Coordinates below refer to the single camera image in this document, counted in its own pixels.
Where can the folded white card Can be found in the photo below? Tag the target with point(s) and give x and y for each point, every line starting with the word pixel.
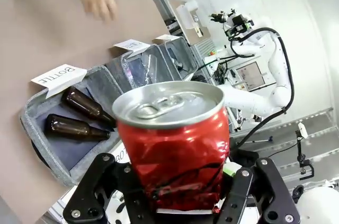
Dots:
pixel 165 37

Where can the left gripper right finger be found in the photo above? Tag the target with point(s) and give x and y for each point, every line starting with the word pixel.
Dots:
pixel 265 195

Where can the brown glass bottle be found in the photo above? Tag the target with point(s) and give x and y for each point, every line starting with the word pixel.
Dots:
pixel 84 106
pixel 74 128

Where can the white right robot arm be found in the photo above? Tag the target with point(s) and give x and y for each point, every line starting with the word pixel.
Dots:
pixel 251 99

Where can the grey fabric basket for plastic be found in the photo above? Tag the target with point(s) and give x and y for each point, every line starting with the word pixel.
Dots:
pixel 116 67

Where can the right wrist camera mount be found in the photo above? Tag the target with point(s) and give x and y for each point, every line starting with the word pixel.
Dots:
pixel 241 22

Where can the computer monitor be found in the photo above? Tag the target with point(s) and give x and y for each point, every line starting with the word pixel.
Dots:
pixel 251 75

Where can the folded white card Bottle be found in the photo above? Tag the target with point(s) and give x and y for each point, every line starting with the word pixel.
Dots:
pixel 58 78

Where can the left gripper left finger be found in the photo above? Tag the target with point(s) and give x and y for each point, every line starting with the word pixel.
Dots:
pixel 90 195

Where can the folded white card Plastic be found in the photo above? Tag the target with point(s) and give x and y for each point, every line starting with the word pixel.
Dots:
pixel 132 45

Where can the grey fabric basket for bottles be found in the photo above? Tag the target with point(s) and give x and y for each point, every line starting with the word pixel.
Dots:
pixel 106 75

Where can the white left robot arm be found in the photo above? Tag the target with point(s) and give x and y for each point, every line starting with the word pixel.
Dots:
pixel 323 205

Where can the grey fabric basket for cans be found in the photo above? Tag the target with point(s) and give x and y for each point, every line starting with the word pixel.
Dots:
pixel 185 52

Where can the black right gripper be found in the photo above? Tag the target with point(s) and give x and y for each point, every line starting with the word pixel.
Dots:
pixel 228 19

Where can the dented red drink can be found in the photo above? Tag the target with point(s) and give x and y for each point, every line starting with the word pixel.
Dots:
pixel 172 150

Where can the open cardboard box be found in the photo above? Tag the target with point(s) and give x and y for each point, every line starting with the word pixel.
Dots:
pixel 197 34

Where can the black clamp camera stand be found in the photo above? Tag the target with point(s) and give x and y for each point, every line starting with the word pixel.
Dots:
pixel 304 155

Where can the white paper sign BOTTLE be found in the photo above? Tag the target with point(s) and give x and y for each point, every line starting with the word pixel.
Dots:
pixel 120 155

